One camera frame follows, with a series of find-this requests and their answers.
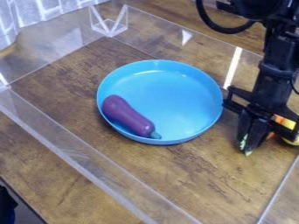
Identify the dark object bottom left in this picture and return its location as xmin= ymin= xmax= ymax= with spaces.
xmin=0 ymin=185 xmax=18 ymax=224

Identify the yellow toy lemon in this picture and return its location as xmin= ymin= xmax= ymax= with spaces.
xmin=282 ymin=118 xmax=299 ymax=146

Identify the white lattice curtain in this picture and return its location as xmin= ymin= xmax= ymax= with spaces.
xmin=0 ymin=0 xmax=110 ymax=51

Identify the purple toy eggplant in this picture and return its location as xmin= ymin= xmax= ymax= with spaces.
xmin=102 ymin=94 xmax=162 ymax=139

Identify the orange toy carrot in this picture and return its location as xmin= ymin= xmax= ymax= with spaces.
xmin=238 ymin=114 xmax=286 ymax=157

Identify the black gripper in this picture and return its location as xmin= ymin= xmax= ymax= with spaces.
xmin=223 ymin=62 xmax=299 ymax=153

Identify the blue round plate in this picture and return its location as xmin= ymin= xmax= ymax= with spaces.
xmin=97 ymin=59 xmax=223 ymax=145

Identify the clear acrylic enclosure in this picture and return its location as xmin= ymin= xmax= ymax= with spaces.
xmin=0 ymin=0 xmax=299 ymax=224

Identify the black cable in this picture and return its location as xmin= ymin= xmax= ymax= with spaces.
xmin=194 ymin=0 xmax=259 ymax=35

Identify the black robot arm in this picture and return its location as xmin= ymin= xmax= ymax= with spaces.
xmin=223 ymin=0 xmax=299 ymax=155

